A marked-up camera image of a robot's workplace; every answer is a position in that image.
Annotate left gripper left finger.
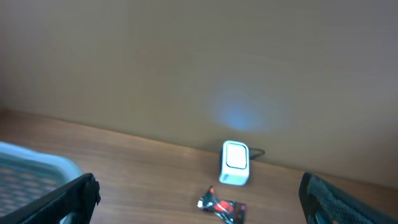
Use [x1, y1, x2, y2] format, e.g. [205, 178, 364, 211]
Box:
[1, 173, 101, 224]

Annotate white barcode scanner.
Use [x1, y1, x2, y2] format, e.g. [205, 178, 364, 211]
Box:
[219, 140, 249, 186]

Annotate black red snack packet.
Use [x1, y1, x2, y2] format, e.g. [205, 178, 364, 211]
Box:
[197, 185, 247, 224]

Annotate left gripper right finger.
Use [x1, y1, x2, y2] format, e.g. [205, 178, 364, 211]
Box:
[298, 172, 397, 224]

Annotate scanner black cable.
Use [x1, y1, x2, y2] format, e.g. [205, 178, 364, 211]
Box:
[248, 147, 266, 161]

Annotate grey plastic mesh basket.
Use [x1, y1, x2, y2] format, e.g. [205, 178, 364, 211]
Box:
[1, 142, 83, 217]

